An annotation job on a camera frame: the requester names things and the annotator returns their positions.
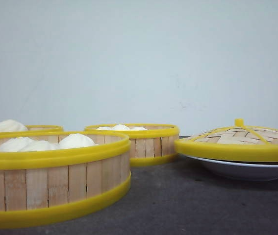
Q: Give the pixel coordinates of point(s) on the bamboo steamer basket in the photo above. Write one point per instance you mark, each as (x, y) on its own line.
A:
(40, 128)
(154, 146)
(39, 188)

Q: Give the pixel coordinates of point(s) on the white steamed bun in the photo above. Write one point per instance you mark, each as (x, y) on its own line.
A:
(138, 128)
(15, 144)
(11, 125)
(39, 146)
(104, 128)
(76, 141)
(120, 127)

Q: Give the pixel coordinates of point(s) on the woven bamboo steamer lid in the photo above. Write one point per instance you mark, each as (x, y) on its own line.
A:
(237, 143)

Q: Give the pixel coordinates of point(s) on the white ceramic plate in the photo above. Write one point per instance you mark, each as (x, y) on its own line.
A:
(240, 171)

